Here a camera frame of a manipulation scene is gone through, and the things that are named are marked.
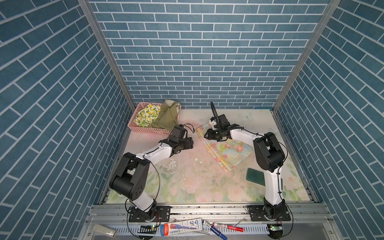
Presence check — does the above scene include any right corner aluminium post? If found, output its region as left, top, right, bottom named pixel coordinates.
left=272, top=0, right=341, bottom=114

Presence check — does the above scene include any white red blue box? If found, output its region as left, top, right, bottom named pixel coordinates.
left=160, top=218, right=203, bottom=237

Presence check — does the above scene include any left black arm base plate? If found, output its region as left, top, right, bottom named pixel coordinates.
left=128, top=206, right=171, bottom=223

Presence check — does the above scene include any olive green skirt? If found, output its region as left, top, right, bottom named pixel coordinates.
left=151, top=100, right=181, bottom=132

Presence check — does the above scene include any aluminium front rail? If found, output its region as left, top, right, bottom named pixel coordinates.
left=79, top=202, right=342, bottom=240

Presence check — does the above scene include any pink plastic basket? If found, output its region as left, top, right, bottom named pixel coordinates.
left=128, top=100, right=182, bottom=135

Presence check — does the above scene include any red white marker pen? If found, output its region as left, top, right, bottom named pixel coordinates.
left=213, top=223, right=244, bottom=232

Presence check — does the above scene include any dark green rectangular block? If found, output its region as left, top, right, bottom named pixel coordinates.
left=246, top=168, right=283, bottom=191

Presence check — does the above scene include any lemon print skirt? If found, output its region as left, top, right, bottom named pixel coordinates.
left=134, top=104, right=161, bottom=128

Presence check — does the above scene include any left corner aluminium post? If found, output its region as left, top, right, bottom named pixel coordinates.
left=78, top=0, right=136, bottom=111

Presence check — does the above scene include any blue marker pen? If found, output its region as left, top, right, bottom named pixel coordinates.
left=203, top=220, right=228, bottom=240

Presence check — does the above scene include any corner aluminium post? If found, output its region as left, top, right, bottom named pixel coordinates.
left=272, top=0, right=341, bottom=114
left=78, top=0, right=136, bottom=111

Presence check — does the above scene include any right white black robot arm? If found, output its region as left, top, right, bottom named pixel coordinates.
left=204, top=110, right=286, bottom=215

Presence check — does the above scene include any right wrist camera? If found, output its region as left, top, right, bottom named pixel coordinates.
left=209, top=117, right=220, bottom=131

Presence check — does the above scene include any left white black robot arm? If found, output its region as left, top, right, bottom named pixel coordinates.
left=109, top=125, right=194, bottom=214

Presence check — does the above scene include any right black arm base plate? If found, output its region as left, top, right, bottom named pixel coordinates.
left=246, top=205, right=292, bottom=222

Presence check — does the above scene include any pastel floral skirt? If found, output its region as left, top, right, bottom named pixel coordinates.
left=196, top=124, right=254, bottom=172

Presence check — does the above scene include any beige plastic piece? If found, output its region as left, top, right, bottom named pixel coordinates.
left=93, top=225, right=118, bottom=238

